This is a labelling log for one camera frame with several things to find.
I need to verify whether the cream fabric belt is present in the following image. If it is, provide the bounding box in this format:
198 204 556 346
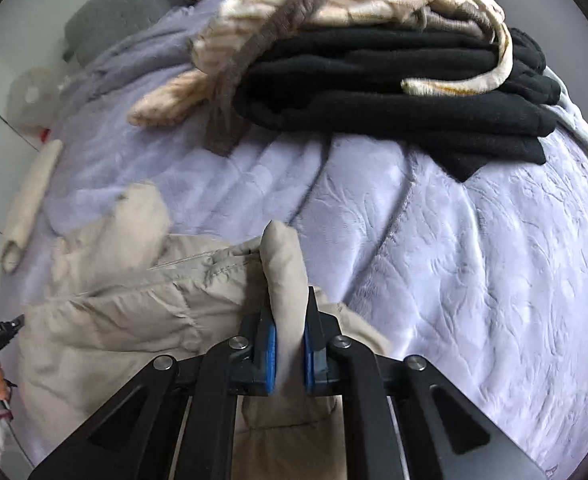
400 0 515 97

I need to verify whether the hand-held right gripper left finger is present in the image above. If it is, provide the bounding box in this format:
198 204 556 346
28 310 279 480

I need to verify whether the folded beige striped cloth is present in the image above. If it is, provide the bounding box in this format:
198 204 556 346
0 139 65 274

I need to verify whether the light grey garment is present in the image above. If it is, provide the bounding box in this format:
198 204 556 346
549 67 588 153

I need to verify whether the grey brown scarf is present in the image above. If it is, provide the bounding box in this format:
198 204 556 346
205 0 345 157

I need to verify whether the beige puffer jacket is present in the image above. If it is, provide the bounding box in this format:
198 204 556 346
18 179 393 480

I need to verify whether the lavender bed blanket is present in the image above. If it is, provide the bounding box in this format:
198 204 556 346
1 0 588 478

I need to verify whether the white table fan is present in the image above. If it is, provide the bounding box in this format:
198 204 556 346
5 66 63 130

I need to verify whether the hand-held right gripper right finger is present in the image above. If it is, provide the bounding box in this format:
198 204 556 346
303 286 547 480

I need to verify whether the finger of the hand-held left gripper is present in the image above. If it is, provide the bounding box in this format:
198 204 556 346
0 312 27 368

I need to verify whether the black folded garment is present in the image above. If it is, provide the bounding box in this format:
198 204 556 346
233 26 563 182

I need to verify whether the grey quilted headboard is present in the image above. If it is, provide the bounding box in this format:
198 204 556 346
64 0 187 63

